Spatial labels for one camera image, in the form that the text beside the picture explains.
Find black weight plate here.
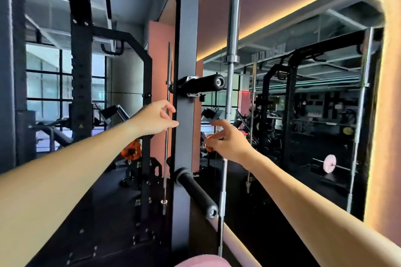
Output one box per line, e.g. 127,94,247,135
125,156,163,184

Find pink Rogue bumper plate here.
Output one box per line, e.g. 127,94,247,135
174,254,232,267

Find black framed window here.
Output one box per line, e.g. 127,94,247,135
25,43,107,151

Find thin chrome barbell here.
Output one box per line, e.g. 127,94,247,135
160,42,173,216

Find person's left forearm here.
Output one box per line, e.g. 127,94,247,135
0,123,142,267

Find person's left hand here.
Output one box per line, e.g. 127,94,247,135
130,100,180,139

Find black leg press machine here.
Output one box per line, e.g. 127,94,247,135
94,104,131,126

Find black power rack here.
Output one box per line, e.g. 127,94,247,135
23,0,157,233

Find person's right forearm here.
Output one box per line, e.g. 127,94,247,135
246,154,401,267

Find black storage peg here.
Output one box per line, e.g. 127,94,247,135
169,73,226,95
175,167,219,220

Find orange fan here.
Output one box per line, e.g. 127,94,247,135
121,139,142,161

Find wall mirror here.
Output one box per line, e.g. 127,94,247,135
202,0,386,224

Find person's right hand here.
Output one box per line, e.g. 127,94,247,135
204,119,259,170

